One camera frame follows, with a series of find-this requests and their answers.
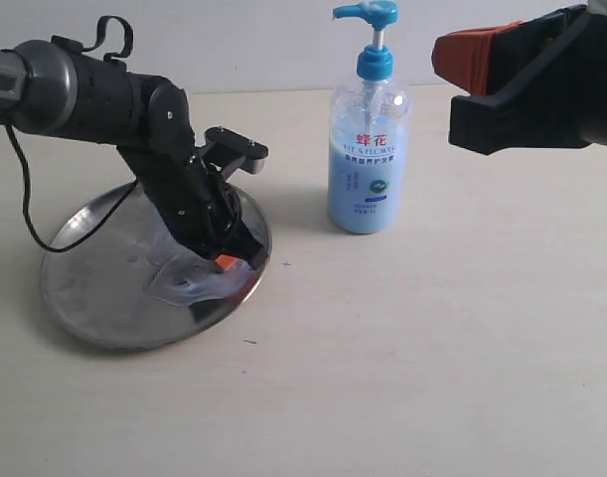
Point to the round stainless steel plate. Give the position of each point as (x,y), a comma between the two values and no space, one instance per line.
(92,288)

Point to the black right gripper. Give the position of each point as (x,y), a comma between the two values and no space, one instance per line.
(520,80)

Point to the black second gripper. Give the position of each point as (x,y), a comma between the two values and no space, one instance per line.
(199,208)

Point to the blue pump lotion bottle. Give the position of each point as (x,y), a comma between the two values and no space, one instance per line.
(368,135)

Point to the black second robot arm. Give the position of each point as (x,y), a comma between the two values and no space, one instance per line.
(57,88)

